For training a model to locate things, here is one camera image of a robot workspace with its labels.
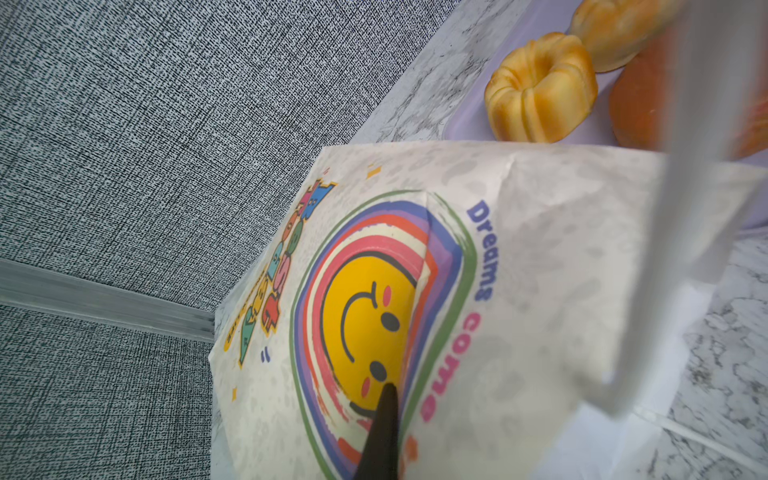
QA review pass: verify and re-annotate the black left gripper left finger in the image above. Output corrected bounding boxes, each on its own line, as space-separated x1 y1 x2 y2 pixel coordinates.
353 383 399 480

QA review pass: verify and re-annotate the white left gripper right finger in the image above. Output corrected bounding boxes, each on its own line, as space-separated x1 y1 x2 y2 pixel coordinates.
590 1 767 417

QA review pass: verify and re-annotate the orange brown fake bread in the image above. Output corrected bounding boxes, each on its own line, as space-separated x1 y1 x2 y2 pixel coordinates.
609 26 767 159

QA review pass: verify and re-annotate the pale yellow fake bun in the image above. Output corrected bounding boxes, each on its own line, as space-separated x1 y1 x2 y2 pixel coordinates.
568 0 685 73

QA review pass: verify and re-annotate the yellow bundt fake bread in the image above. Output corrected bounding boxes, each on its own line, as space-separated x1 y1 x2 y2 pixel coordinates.
484 32 598 143

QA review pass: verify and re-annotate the white printed paper bag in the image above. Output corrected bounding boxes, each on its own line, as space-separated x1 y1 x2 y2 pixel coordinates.
209 142 665 479

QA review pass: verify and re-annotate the lilac plastic tray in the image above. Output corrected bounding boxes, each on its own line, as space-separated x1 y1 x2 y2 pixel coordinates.
440 0 768 232

